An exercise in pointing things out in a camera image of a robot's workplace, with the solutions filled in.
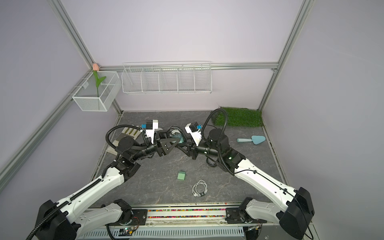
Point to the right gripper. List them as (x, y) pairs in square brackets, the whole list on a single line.
[(193, 151)]

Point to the white wire shelf basket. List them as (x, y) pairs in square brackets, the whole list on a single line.
[(167, 77)]

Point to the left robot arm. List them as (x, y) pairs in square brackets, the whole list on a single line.
[(122, 168)]

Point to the beige work glove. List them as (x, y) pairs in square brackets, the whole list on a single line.
[(124, 133)]

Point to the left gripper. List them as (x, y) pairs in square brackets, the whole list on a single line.
[(161, 147)]

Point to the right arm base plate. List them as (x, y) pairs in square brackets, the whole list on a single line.
[(240, 216)]

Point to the green charger cube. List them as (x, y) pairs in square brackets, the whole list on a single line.
[(181, 175)]

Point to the artificial pink tulip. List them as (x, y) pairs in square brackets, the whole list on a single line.
[(98, 80)]

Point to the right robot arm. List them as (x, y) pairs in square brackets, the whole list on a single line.
[(291, 208)]

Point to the teal garden trowel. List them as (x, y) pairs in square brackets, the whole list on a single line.
[(254, 139)]

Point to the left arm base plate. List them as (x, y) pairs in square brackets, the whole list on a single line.
[(138, 217)]

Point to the white mesh box basket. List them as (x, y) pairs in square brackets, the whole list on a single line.
[(86, 95)]

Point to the green artificial grass mat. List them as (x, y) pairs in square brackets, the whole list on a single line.
[(243, 117)]

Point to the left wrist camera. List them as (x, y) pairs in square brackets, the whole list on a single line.
[(149, 129)]

